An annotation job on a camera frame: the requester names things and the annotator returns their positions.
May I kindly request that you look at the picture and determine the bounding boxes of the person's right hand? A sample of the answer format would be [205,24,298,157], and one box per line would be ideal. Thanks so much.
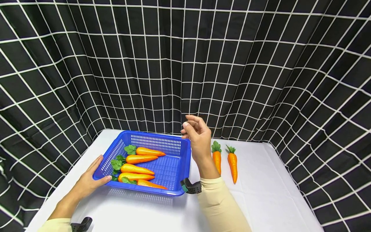
[180,115,215,167]

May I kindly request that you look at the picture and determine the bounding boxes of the person's left hand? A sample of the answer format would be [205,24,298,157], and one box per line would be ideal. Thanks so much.
[71,155,113,200]

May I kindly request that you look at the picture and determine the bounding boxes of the blue plastic basket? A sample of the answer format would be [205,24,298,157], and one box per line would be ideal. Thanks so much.
[93,130,192,197]

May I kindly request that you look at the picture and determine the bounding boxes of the person's left forearm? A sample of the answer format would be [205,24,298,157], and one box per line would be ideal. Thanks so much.
[37,192,82,232]

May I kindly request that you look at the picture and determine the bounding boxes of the person's right forearm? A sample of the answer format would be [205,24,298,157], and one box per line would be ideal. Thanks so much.
[197,159,252,232]

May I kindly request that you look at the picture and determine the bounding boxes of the orange toy carrot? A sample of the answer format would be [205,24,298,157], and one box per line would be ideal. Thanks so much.
[211,140,223,176]
[110,159,155,176]
[121,177,168,190]
[111,172,156,183]
[124,145,166,157]
[225,145,238,185]
[116,154,159,165]

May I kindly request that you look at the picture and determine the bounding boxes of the black wrist band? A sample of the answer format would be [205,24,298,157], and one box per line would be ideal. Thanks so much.
[70,217,93,232]
[180,178,202,195]

